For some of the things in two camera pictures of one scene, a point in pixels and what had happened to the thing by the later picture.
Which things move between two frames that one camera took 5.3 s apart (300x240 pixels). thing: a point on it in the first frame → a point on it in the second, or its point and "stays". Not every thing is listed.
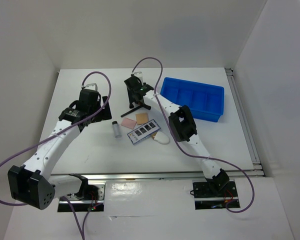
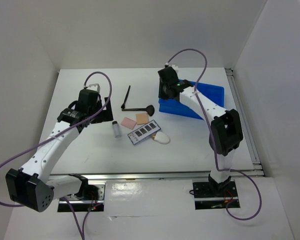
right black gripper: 131,99 → 161,94
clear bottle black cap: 116,129 stays
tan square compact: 142,118 stays
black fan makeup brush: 137,108 → 149,109
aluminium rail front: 155,175 stays
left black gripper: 104,114 stays
